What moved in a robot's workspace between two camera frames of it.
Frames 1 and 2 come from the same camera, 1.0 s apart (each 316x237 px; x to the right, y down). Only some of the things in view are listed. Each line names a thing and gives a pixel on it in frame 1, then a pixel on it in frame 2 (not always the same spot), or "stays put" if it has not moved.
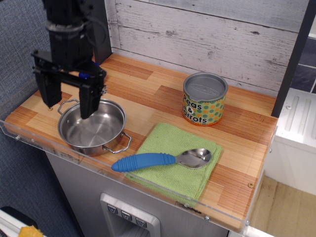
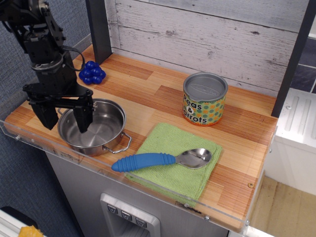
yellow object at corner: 30,231 stays put
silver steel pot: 102,132 stays put
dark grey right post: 298,43 stays put
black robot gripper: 71,56 to 58,85
